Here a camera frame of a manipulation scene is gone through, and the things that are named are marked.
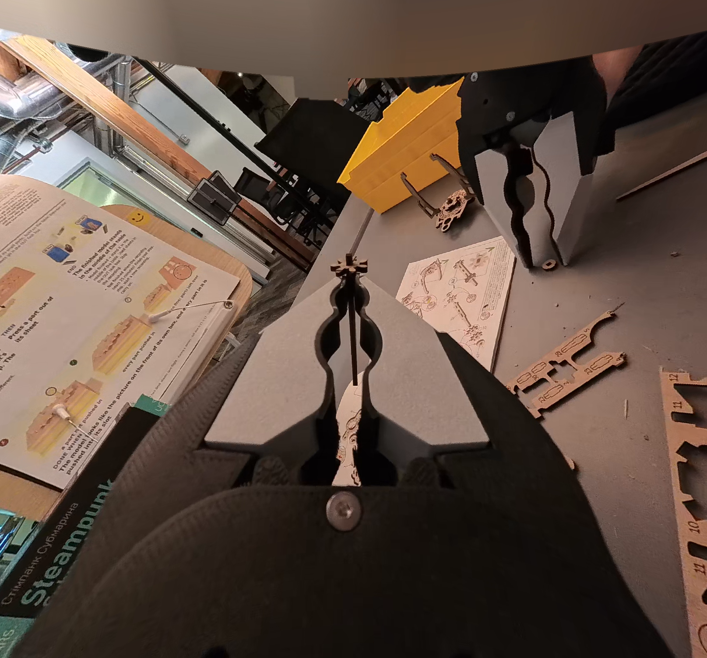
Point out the black framed panel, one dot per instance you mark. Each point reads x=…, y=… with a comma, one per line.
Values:
x=214, y=197

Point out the silver ventilation ducts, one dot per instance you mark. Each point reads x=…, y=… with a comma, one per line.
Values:
x=33, y=94

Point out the person's right forearm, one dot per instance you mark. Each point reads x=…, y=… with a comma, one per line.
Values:
x=607, y=72

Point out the small wooden model assembly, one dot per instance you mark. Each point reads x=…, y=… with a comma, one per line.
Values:
x=453, y=207

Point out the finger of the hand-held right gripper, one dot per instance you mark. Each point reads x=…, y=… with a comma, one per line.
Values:
x=494, y=188
x=569, y=182

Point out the black ribbed mat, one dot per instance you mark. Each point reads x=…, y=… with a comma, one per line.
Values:
x=663, y=83

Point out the yellow plastic bin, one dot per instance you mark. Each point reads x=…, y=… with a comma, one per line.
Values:
x=403, y=144

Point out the large printed instruction poster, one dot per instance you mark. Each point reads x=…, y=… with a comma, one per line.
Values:
x=72, y=326

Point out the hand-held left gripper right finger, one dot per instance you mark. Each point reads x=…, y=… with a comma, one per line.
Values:
x=431, y=387

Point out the wooden gear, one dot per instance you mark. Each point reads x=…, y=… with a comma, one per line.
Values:
x=349, y=268

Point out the white instruction leaflet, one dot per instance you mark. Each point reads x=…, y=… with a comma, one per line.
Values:
x=469, y=293

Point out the wooden cut-out frame piece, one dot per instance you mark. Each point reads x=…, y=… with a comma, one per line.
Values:
x=563, y=370

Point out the dark green model kit box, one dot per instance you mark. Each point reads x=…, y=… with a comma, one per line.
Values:
x=61, y=553

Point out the numbered wooden part sheet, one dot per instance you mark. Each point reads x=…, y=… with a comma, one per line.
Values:
x=685, y=448

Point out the wooden ceiling beam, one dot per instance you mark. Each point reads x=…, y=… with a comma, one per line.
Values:
x=110, y=100

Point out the thin wooden strip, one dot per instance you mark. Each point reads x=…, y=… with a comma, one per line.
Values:
x=663, y=174

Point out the black chair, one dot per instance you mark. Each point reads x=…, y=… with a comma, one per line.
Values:
x=315, y=138

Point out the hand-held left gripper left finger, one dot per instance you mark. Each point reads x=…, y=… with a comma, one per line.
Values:
x=265, y=381

